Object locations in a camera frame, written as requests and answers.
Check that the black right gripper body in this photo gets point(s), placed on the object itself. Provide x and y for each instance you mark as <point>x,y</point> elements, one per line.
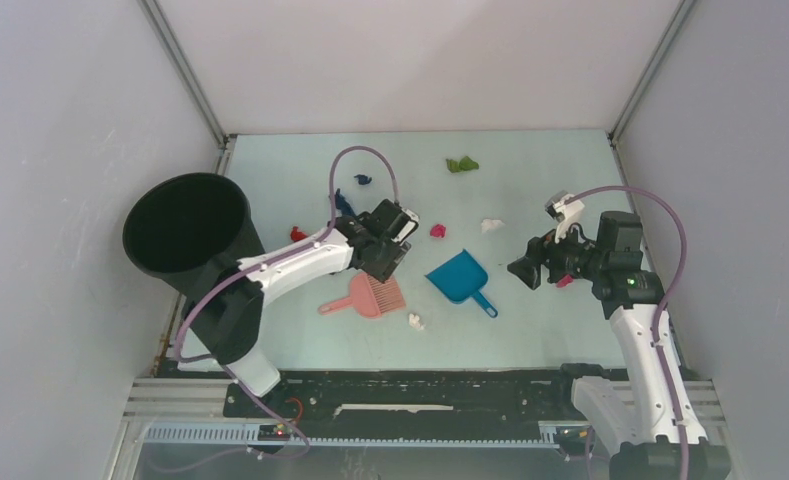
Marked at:
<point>568,256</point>

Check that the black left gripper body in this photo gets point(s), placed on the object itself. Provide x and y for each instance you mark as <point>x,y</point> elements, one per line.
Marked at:
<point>386,261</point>

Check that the large dark blue scrap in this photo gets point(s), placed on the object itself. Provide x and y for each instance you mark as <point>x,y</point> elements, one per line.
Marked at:
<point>342,205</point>

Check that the small dark blue scrap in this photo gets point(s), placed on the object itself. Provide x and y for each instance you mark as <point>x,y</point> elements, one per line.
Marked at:
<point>362,179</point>

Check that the pink hand brush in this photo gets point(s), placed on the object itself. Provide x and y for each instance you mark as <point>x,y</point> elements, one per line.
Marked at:
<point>368,297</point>

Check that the pink paper scrap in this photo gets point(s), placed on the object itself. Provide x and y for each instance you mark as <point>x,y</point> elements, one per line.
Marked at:
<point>564,281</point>
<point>438,231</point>

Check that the red paper scrap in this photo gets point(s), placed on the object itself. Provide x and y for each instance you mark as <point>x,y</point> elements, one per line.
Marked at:
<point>296,234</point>

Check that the white paper scrap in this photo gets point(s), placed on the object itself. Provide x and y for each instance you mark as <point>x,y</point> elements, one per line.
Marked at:
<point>488,225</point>
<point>416,322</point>

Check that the blue dustpan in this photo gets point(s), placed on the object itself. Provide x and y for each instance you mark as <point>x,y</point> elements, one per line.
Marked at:
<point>462,278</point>

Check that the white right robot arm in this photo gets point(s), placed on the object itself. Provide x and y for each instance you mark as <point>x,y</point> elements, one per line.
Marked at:
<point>661,436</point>

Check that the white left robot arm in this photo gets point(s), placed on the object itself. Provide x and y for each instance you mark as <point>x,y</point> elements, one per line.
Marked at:
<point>226,320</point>

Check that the green paper scrap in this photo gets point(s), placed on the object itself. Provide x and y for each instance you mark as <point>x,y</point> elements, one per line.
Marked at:
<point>464,164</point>

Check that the black plastic bin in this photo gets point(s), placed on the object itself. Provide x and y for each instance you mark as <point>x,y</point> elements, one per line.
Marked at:
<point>177,227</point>

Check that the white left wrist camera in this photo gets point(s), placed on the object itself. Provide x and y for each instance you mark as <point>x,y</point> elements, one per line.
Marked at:
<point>406,224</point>

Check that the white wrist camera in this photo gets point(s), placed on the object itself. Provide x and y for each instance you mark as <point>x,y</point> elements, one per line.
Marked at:
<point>565,210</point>
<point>406,224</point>

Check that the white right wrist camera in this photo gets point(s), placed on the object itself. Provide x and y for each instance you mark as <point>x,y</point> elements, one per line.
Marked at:
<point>565,210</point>

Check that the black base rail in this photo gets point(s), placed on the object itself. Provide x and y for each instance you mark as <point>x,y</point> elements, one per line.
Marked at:
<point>414,405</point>

